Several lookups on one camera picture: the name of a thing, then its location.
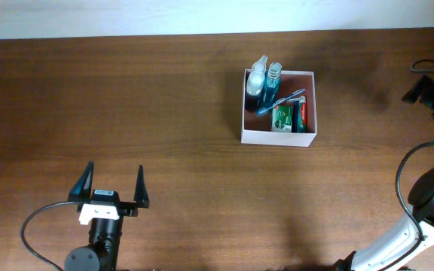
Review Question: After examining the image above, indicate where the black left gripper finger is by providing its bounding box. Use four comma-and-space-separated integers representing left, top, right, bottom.
133, 165, 150, 208
68, 161, 94, 202

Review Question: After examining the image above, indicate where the blue mouthwash bottle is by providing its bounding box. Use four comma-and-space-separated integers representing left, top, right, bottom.
259, 62, 282, 108

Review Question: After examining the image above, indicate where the blue disposable razor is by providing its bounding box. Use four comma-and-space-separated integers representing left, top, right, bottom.
290, 98, 300, 133

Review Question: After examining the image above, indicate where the green white toothpaste tube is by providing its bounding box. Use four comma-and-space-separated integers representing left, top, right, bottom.
297, 96, 307, 133

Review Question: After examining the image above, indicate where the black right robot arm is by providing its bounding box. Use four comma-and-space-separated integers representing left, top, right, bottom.
332, 59, 434, 271

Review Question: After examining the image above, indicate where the green white soap box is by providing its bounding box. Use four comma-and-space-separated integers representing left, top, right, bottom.
271, 105, 292, 132

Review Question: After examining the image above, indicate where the blue white toothbrush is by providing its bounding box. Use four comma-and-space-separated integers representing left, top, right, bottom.
255, 88, 306, 117

